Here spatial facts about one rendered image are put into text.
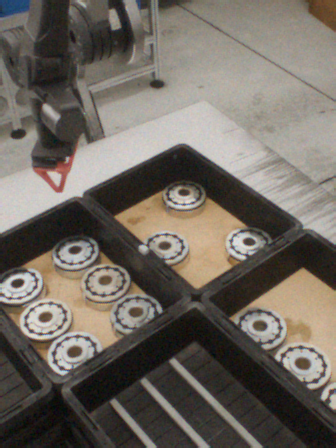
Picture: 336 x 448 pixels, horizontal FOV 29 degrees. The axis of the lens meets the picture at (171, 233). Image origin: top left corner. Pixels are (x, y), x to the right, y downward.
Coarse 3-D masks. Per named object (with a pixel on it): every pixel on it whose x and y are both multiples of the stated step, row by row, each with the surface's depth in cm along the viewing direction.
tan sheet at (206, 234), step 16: (160, 192) 156; (144, 208) 152; (160, 208) 152; (208, 208) 151; (128, 224) 148; (144, 224) 148; (160, 224) 148; (176, 224) 148; (192, 224) 147; (208, 224) 147; (224, 224) 147; (240, 224) 147; (192, 240) 143; (208, 240) 143; (224, 240) 143; (192, 256) 140; (208, 256) 140; (224, 256) 139; (192, 272) 136; (208, 272) 136
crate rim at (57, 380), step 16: (32, 224) 135; (0, 240) 132; (128, 240) 130; (144, 256) 126; (160, 272) 124; (176, 288) 120; (0, 304) 119; (176, 304) 117; (160, 320) 114; (16, 336) 113; (128, 336) 112; (32, 352) 110; (48, 368) 108; (80, 368) 107
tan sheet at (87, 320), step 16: (48, 256) 141; (48, 272) 138; (48, 288) 134; (64, 288) 134; (80, 304) 131; (16, 320) 128; (80, 320) 128; (96, 320) 128; (96, 336) 125; (112, 336) 125
